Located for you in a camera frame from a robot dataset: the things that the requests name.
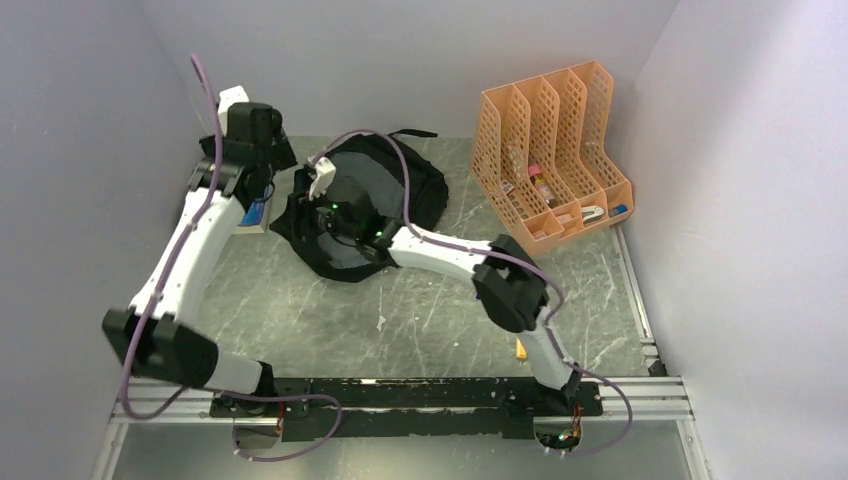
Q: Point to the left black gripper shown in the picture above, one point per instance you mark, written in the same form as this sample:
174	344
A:
279	152

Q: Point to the black student backpack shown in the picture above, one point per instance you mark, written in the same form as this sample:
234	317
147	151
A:
400	182

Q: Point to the blue orange paperback book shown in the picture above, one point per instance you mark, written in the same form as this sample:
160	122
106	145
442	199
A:
256	219

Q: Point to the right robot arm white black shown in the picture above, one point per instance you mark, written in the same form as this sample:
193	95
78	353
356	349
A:
513	290

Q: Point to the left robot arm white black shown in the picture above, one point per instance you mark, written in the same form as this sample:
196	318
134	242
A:
154	334

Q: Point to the pink capped bottle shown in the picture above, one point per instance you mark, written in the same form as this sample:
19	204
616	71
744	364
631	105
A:
541	185

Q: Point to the orange plastic file organizer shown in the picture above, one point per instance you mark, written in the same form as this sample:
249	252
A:
557	120

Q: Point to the yellow highlighter marker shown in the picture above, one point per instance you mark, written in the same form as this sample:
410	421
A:
520	351

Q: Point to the silver stapler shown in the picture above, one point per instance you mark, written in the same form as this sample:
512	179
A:
591	214

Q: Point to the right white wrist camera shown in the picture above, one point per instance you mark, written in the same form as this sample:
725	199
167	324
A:
323	173

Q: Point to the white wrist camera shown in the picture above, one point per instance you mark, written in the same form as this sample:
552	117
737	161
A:
323	173
228	98

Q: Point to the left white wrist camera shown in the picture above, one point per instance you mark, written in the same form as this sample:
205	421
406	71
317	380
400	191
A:
228	98

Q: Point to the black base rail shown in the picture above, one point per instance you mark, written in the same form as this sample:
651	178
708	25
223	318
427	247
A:
374	408

